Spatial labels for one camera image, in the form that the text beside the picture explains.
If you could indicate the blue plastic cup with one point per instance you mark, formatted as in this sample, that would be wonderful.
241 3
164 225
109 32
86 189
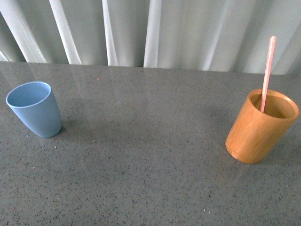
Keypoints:
35 105

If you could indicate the bamboo chopstick holder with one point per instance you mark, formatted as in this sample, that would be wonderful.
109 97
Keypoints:
254 133

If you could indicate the pink chopstick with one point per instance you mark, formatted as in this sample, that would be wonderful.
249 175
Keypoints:
270 54

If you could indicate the white curtain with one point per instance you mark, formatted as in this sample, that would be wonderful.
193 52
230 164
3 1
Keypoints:
208 35

